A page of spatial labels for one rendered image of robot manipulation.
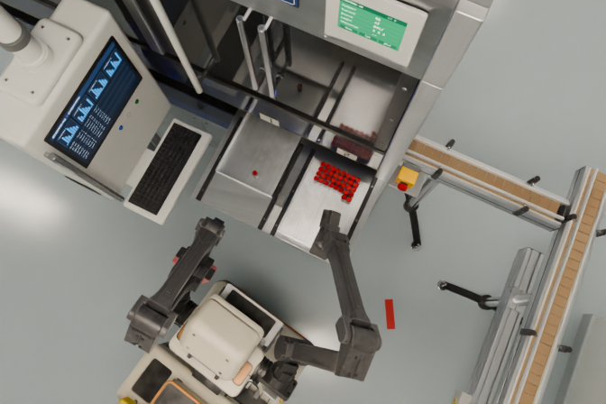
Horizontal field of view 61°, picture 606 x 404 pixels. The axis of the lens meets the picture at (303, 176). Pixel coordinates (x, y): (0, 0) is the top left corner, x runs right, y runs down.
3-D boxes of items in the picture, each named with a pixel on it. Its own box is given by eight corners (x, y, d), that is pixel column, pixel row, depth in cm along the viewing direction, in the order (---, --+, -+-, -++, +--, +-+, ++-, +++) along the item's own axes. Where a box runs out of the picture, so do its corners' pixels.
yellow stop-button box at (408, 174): (400, 166, 206) (404, 160, 199) (417, 173, 206) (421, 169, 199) (393, 182, 205) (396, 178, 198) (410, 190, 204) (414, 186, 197)
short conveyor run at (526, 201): (394, 166, 219) (400, 155, 203) (408, 135, 222) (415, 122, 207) (548, 235, 210) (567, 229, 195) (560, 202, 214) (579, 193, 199)
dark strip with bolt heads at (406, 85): (367, 162, 203) (402, 70, 126) (377, 167, 202) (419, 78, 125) (365, 165, 202) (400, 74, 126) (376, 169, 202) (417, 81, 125)
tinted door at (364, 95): (278, 101, 187) (264, 9, 130) (386, 149, 182) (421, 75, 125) (277, 103, 187) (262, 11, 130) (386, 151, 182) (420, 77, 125)
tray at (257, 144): (253, 104, 223) (252, 100, 219) (307, 128, 220) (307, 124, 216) (216, 171, 215) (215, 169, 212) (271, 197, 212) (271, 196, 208)
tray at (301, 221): (313, 159, 216) (313, 156, 213) (370, 185, 213) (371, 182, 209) (277, 231, 208) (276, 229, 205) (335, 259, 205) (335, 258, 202)
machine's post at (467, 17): (360, 206, 300) (466, -17, 97) (369, 210, 299) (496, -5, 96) (355, 216, 299) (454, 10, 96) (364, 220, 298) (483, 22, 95)
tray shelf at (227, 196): (243, 101, 225) (243, 99, 223) (390, 166, 217) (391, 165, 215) (191, 197, 214) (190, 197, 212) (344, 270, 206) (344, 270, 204)
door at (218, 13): (166, 51, 193) (105, -58, 136) (277, 101, 187) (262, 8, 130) (165, 53, 193) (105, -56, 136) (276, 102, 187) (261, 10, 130)
